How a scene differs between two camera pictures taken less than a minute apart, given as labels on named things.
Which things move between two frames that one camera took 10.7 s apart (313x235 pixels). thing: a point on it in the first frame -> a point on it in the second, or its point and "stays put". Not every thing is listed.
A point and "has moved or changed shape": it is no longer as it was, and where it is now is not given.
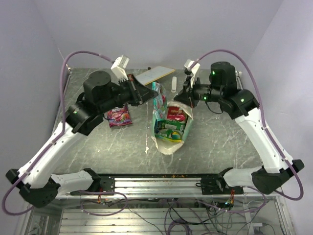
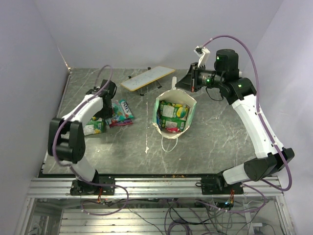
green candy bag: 174,133 -> 170,115
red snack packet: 175,113 -> 172,129
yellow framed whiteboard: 151,75 stays put
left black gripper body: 122,94 -> 107,111
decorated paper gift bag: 168,148 -> 172,111
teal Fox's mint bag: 160,103 -> 120,110
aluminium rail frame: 161,204 stays put
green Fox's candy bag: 162,125 has moved or changed shape
